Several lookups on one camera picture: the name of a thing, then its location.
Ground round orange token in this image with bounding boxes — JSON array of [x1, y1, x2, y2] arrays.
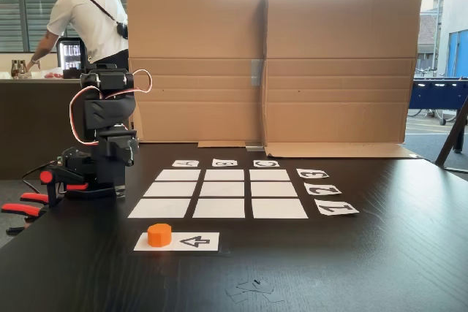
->
[[146, 223, 173, 248]]

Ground white paper grid square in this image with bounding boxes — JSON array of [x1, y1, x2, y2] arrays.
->
[[199, 181, 245, 198], [250, 181, 299, 198], [252, 198, 309, 219], [143, 181, 198, 198], [192, 198, 246, 219], [203, 169, 245, 182], [127, 198, 192, 219], [155, 169, 202, 182], [249, 169, 292, 182]]

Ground red black bar clamp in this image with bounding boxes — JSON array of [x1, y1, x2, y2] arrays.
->
[[38, 165, 91, 210], [0, 191, 50, 236]]

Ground dark brown counter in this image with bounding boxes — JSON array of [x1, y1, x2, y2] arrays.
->
[[0, 77, 88, 180]]

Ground black mini fridge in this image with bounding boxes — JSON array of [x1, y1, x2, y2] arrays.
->
[[56, 37, 88, 72]]

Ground white arrow paper sheet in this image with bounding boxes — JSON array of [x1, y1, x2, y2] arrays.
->
[[133, 232, 220, 252]]

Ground brown glass bottles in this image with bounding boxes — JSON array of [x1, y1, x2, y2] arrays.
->
[[10, 58, 29, 79]]

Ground person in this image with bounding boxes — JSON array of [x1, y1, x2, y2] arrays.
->
[[27, 0, 129, 72]]

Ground brown cardboard panel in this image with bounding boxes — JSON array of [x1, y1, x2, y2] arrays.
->
[[263, 0, 423, 159], [126, 0, 270, 148]]

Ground paper label number 3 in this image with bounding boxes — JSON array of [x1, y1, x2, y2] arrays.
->
[[295, 168, 330, 180]]

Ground paper label number 2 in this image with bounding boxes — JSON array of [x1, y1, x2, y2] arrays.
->
[[303, 182, 343, 196]]

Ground paper label number 1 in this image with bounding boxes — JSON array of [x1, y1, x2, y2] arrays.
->
[[314, 198, 361, 217]]

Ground blue foosball table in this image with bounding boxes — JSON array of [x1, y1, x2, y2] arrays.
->
[[408, 76, 468, 126]]

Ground dark wooden stand leg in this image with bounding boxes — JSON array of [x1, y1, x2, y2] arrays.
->
[[434, 94, 468, 175]]

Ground white red servo cable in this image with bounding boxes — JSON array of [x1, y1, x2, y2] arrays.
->
[[69, 69, 153, 146]]

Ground black power cable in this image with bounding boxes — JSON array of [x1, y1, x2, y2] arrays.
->
[[20, 161, 59, 196]]

